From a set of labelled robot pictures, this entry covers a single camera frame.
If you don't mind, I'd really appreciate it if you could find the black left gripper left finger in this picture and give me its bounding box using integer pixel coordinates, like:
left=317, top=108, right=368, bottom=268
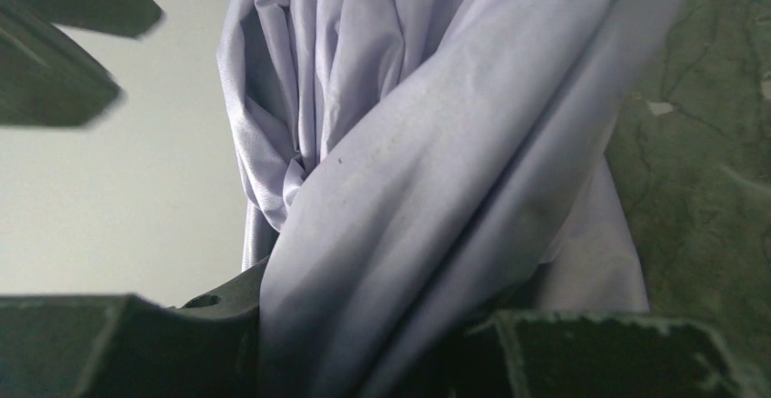
left=1, top=263, right=265, bottom=397

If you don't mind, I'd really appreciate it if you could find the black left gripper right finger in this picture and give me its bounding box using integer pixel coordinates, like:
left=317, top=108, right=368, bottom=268
left=391, top=308, right=770, bottom=397

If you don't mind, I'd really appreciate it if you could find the lilac folding umbrella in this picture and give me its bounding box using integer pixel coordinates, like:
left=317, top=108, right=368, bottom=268
left=217, top=0, right=686, bottom=397

